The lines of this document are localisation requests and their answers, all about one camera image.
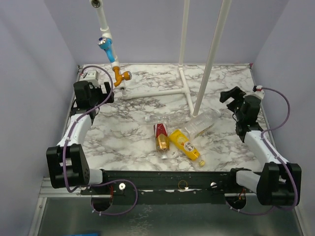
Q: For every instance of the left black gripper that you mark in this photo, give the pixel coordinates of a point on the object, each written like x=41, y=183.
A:
x=103, y=96

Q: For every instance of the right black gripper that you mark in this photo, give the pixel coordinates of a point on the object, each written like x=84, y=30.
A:
x=234, y=100

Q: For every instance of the large clear plastic bottle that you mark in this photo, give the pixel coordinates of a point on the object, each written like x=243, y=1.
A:
x=201, y=123

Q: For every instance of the red gold labelled bottle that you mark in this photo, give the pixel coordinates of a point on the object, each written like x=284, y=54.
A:
x=162, y=140

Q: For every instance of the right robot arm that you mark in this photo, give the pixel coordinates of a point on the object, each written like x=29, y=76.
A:
x=279, y=183

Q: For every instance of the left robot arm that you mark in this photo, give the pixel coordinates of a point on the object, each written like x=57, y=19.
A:
x=67, y=164

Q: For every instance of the small clear plastic bottle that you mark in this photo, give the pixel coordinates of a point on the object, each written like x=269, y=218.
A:
x=171, y=119

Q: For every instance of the yellow labelled bottle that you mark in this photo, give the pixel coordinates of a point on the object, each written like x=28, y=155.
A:
x=181, y=141

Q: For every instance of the orange plastic faucet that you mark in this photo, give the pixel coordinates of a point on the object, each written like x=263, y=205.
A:
x=121, y=77

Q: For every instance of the blue plastic faucet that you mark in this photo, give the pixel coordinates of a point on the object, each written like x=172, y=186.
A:
x=105, y=43

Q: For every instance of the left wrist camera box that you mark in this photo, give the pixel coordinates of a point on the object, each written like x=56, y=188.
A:
x=91, y=77

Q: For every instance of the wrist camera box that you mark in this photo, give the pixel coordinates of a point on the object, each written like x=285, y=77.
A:
x=91, y=77
x=258, y=92

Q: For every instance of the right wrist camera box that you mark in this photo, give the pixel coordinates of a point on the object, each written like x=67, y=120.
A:
x=258, y=92

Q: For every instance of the white pvc pipe frame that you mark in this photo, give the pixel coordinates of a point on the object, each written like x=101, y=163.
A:
x=193, y=107

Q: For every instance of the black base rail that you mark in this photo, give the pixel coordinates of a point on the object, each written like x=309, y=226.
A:
x=165, y=188

